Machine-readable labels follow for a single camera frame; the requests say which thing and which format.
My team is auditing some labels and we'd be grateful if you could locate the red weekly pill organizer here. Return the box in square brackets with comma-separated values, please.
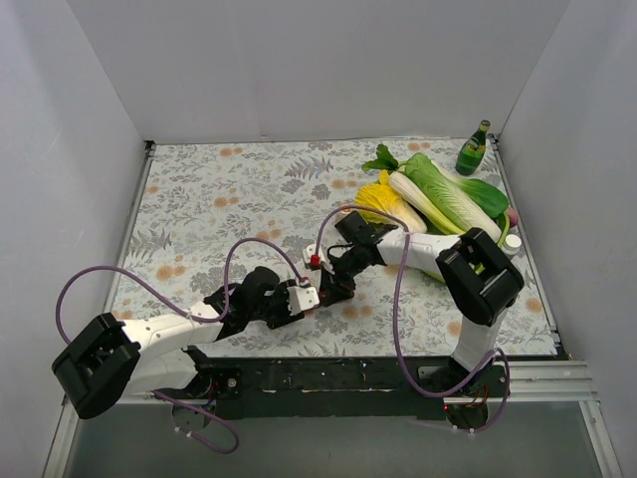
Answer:
[307, 299, 326, 314]

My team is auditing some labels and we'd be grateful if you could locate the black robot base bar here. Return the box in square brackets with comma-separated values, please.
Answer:
[188, 356, 514, 422]

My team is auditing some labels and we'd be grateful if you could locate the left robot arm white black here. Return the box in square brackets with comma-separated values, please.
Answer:
[52, 267, 319, 419]

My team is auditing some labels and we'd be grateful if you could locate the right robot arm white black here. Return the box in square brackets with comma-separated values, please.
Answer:
[318, 212, 525, 396]

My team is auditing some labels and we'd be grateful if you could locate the yellow napa cabbage toy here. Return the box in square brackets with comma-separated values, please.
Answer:
[354, 170, 427, 233]

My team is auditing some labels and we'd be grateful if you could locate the green plastic basket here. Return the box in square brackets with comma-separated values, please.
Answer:
[357, 211, 512, 285]

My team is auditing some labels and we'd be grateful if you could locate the floral tablecloth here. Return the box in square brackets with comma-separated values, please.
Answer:
[97, 137, 558, 359]

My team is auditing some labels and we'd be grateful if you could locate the white daikon radish toy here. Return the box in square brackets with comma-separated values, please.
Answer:
[361, 143, 433, 208]

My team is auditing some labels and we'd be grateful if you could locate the green napa cabbage toy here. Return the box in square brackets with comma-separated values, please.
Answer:
[395, 153, 510, 241]

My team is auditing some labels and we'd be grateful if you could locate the green glass bottle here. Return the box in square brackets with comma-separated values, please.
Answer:
[455, 119, 491, 176]

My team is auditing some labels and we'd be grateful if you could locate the pink radish toy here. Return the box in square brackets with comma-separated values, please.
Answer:
[506, 207, 519, 228]

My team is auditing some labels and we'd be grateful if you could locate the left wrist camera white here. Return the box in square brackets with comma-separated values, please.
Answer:
[288, 286, 319, 315]

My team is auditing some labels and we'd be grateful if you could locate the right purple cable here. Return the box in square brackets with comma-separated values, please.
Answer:
[315, 204, 513, 432]

